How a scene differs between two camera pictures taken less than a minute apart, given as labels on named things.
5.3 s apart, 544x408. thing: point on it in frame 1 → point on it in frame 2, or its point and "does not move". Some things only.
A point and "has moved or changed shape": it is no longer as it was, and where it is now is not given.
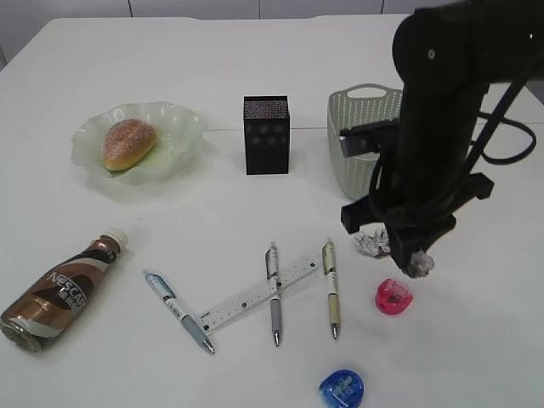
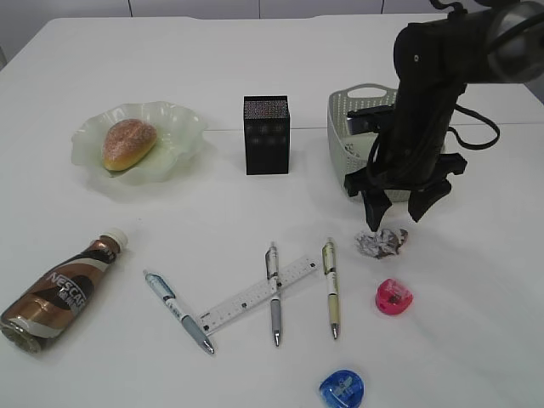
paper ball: [375, 243] does not move
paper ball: [420, 263] has moved or changed shape
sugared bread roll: [126, 142] does not move
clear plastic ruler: [218, 316] does not move
